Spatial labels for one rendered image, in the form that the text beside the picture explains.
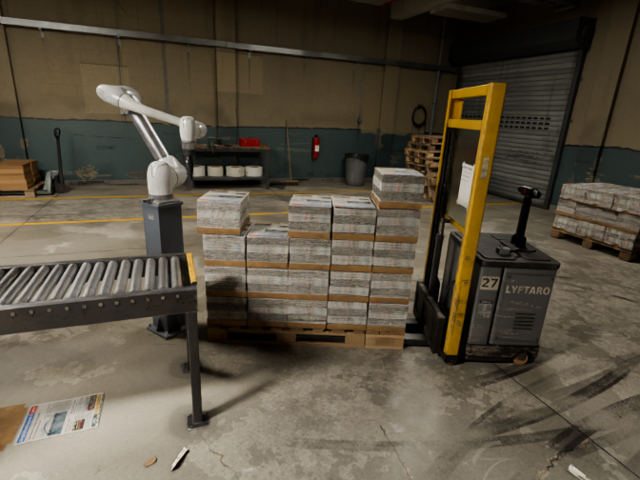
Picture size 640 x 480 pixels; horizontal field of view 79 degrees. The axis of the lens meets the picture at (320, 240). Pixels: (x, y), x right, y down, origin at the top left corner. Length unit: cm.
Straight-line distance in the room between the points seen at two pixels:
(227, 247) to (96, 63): 697
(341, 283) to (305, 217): 54
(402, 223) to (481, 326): 90
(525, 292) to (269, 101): 756
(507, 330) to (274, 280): 164
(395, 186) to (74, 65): 764
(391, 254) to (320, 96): 741
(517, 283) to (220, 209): 202
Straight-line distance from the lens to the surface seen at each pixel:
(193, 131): 279
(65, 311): 206
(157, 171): 285
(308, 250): 267
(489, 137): 252
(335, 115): 995
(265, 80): 943
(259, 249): 269
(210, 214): 268
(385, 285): 279
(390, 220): 264
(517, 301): 296
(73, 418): 267
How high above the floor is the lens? 163
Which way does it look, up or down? 18 degrees down
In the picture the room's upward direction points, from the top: 3 degrees clockwise
